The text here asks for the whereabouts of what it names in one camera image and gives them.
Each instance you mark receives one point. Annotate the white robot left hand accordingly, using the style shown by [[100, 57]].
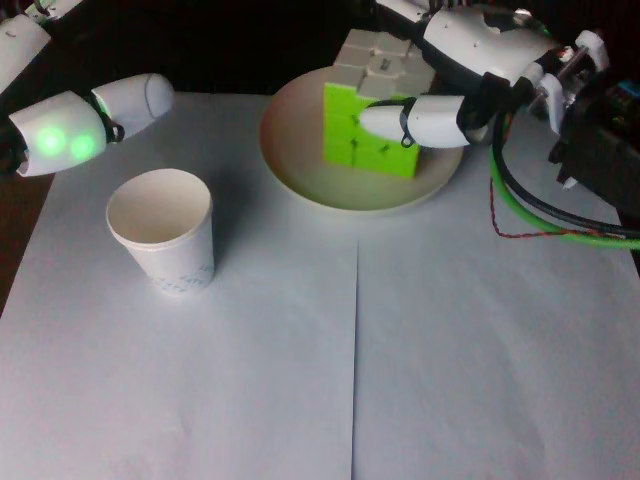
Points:
[[60, 130]]

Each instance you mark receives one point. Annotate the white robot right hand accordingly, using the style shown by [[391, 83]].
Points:
[[475, 40]]

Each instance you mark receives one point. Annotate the green and white puzzle cube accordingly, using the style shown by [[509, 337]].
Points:
[[370, 135]]

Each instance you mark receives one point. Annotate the white paper cup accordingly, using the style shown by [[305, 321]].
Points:
[[170, 260]]

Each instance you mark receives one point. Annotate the cream shallow plate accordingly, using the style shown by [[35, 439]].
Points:
[[300, 165]]

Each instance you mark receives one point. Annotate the white paper sheet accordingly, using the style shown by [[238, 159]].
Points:
[[500, 375], [175, 375]]

